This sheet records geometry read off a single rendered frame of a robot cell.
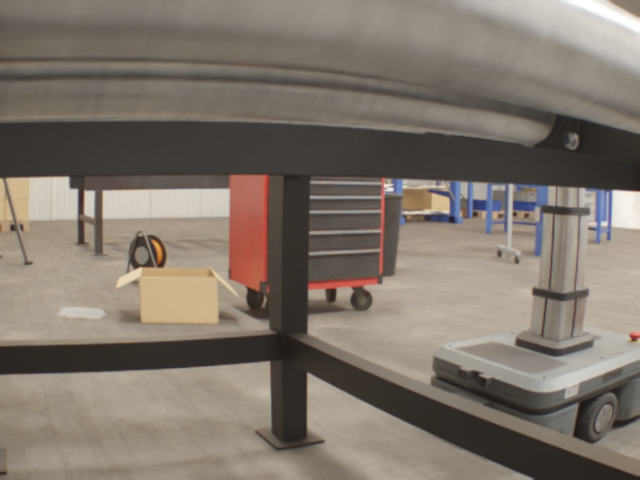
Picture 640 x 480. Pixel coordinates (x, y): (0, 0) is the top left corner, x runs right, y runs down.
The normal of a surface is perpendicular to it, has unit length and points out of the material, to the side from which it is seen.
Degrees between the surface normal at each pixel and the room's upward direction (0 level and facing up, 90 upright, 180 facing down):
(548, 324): 90
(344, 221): 90
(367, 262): 90
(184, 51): 166
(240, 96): 132
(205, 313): 90
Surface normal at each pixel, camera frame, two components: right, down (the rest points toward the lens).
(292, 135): 0.51, 0.07
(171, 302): 0.28, 0.07
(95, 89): 0.40, 0.65
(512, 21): 0.49, 0.32
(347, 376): -0.86, 0.02
